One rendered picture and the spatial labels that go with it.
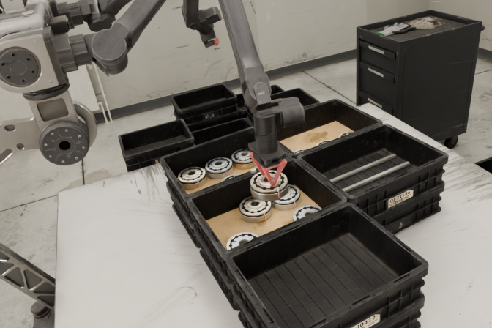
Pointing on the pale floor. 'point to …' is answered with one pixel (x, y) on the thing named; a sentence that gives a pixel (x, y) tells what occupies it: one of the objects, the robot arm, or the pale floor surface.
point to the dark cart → (420, 72)
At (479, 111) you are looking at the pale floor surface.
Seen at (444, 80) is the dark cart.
